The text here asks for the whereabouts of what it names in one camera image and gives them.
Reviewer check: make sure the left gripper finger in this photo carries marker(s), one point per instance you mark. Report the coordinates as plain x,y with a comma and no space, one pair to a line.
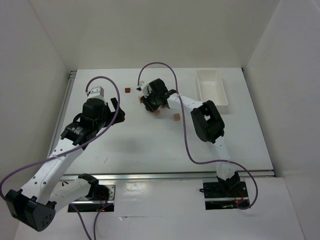
115,103
120,117

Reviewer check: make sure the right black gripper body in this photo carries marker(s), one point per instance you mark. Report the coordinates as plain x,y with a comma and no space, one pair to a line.
148,103

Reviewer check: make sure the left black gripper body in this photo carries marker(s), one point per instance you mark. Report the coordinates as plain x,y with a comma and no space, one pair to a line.
110,113

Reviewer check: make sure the white plastic bin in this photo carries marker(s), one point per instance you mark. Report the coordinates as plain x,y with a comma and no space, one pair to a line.
209,86

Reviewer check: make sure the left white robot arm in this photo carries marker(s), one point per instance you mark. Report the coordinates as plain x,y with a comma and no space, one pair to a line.
36,203

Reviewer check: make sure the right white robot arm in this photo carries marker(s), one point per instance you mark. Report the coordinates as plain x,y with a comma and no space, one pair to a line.
207,123

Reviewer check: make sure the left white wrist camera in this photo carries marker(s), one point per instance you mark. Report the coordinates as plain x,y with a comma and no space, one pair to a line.
96,93

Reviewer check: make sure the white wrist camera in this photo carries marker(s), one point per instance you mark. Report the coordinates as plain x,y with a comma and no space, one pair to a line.
141,86
96,93

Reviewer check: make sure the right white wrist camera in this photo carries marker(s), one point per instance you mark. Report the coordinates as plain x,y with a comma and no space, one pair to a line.
141,86

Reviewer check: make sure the aluminium left rail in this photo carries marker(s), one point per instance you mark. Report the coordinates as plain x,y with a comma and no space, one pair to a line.
62,112

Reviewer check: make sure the aluminium rail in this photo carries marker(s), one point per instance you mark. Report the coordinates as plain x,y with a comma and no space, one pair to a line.
62,112
168,176

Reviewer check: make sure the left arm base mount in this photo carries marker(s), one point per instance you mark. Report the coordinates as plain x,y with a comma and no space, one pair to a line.
105,198

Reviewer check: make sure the aluminium front rail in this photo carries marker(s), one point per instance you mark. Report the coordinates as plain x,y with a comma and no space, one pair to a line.
168,176

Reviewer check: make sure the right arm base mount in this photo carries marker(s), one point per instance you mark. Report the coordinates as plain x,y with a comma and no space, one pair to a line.
215,199

